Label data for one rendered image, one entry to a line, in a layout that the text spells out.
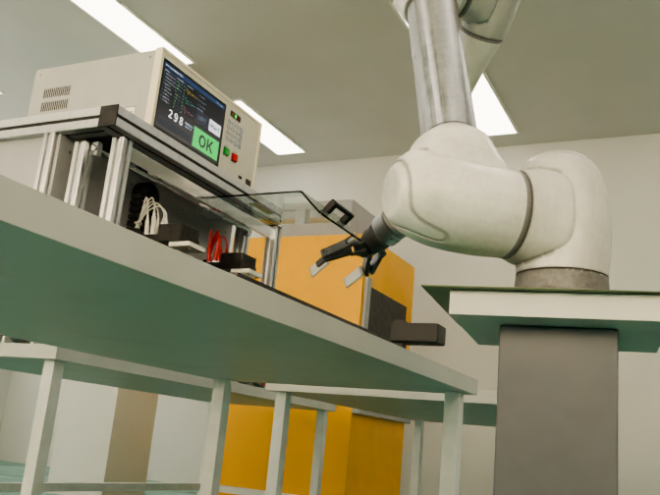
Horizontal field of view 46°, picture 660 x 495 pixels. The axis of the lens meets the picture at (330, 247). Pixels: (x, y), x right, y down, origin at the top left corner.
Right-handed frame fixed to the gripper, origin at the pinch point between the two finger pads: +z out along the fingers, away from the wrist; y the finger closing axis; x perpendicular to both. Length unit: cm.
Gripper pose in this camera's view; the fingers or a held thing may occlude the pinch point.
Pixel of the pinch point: (331, 276)
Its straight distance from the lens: 216.1
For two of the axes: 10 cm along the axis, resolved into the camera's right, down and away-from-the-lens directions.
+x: -2.7, -7.9, 5.6
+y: 7.0, 2.4, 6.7
